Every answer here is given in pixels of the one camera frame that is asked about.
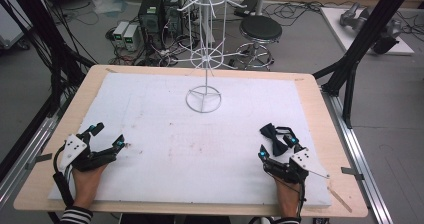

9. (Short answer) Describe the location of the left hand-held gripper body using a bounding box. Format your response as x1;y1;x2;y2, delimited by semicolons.
59;132;118;173

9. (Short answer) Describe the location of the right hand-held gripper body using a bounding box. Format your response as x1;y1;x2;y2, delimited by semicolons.
261;146;331;186

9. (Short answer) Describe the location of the black bow tie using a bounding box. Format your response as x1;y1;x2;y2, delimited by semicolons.
259;122;295;158

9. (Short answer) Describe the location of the white wire display rack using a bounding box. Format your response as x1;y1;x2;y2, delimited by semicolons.
161;0;253;114

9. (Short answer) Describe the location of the person's left hand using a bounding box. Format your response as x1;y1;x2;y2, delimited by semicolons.
71;163;110;210

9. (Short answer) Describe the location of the person's right hand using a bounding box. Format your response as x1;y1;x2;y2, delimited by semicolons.
273;175;302;219

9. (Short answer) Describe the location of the wooden table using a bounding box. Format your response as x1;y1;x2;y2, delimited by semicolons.
13;63;370;219

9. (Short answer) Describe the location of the wooden stick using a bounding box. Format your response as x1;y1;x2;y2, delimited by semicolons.
327;185;354;214

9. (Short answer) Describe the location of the white foam mat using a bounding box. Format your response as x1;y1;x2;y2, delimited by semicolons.
47;71;333;209

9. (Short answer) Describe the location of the white power supply box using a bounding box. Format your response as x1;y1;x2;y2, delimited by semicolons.
112;20;130;48
123;23;140;52

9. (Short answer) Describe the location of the black round stool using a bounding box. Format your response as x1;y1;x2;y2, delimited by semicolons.
235;14;284;72

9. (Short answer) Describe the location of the white board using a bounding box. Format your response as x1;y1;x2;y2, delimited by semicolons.
319;5;416;56

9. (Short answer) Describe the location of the black computer tower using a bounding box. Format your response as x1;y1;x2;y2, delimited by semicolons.
137;0;165;35
162;0;185;35

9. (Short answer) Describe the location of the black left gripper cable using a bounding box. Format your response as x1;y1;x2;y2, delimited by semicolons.
51;143;76;208

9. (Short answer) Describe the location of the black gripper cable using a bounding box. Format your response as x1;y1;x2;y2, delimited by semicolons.
51;143;76;208
297;178;307;219

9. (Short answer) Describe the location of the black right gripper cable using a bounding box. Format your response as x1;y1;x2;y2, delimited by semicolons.
297;178;307;219

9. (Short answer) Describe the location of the aluminium rail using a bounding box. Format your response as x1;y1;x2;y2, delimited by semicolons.
0;93;73;212
320;87;395;224

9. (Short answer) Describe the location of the tangle of floor cables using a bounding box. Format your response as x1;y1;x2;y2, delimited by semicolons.
104;27;201;68

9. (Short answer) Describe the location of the black metal frame stand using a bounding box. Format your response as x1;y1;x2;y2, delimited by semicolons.
312;0;418;130
0;0;98;182

